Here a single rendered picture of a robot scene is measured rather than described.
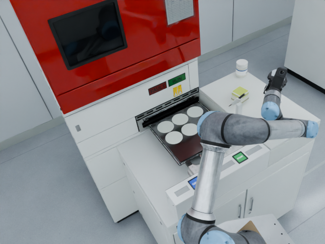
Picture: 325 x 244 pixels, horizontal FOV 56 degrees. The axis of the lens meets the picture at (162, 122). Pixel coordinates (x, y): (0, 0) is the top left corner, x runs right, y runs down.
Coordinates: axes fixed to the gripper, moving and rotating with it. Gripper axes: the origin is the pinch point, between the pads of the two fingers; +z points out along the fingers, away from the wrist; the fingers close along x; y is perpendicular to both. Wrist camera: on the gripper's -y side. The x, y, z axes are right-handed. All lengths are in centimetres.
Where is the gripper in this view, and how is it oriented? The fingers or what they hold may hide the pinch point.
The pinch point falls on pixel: (278, 70)
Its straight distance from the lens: 169.8
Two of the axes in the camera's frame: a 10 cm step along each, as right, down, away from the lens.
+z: 3.6, -6.2, 7.0
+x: 9.1, 3.9, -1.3
